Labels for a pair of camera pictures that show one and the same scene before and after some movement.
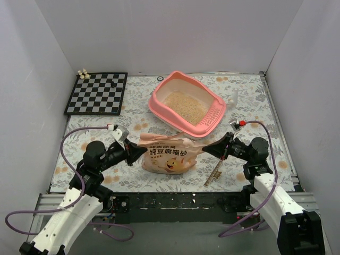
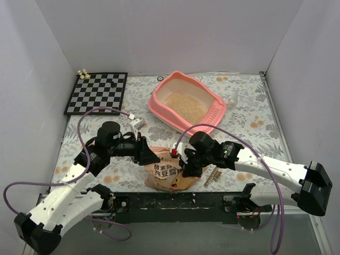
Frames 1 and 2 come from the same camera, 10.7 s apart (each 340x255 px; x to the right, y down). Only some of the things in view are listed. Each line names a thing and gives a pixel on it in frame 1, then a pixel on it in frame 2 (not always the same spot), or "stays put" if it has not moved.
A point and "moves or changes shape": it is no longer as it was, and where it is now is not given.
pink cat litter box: x=187 y=105 stays put
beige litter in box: x=194 y=109 stays put
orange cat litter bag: x=168 y=154 moves or changes shape
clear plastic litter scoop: x=232 y=102 stays put
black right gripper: x=226 y=146 to x=189 y=163
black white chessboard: x=100 y=94 stays put
